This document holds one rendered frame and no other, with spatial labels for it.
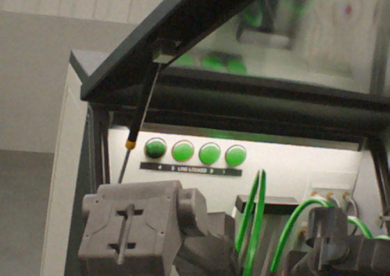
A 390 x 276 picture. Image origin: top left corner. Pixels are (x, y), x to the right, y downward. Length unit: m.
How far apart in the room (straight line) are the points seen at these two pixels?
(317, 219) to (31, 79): 4.14
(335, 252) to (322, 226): 0.09
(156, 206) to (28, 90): 4.64
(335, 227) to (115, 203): 0.63
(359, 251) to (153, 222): 0.58
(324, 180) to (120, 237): 1.14
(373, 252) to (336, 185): 0.63
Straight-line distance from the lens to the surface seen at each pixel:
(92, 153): 1.48
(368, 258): 1.17
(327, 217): 1.28
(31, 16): 5.16
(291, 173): 1.72
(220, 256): 1.01
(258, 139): 1.62
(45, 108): 5.35
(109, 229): 0.66
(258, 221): 1.29
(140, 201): 0.69
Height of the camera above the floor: 1.88
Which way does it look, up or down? 17 degrees down
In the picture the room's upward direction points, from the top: 12 degrees clockwise
